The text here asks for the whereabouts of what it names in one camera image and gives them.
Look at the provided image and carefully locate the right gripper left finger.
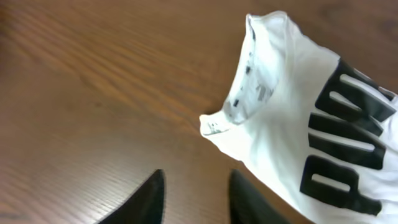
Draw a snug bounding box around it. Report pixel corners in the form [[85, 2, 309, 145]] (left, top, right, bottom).
[[98, 169, 165, 224]]

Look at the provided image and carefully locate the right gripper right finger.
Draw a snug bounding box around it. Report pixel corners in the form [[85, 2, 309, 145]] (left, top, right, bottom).
[[228, 169, 289, 224]]

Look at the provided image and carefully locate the white printed t-shirt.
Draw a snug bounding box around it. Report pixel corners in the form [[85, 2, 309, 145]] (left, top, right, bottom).
[[200, 11, 397, 223]]

